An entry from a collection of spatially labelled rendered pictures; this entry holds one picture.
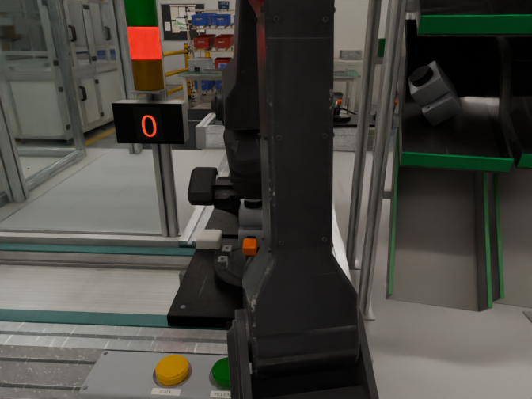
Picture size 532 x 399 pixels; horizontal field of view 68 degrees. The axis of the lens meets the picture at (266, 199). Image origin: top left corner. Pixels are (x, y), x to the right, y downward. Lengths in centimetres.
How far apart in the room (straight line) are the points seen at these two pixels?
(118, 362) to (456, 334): 56
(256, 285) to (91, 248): 67
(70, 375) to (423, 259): 54
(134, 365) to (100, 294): 25
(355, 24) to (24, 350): 1080
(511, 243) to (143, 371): 56
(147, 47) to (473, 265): 61
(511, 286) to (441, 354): 17
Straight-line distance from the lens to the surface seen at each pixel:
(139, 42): 72
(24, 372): 70
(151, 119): 73
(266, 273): 24
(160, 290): 77
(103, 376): 57
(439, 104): 61
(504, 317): 89
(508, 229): 72
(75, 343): 63
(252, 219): 62
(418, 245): 65
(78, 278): 86
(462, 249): 67
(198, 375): 54
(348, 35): 1111
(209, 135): 184
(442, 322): 83
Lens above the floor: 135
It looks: 23 degrees down
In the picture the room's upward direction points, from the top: straight up
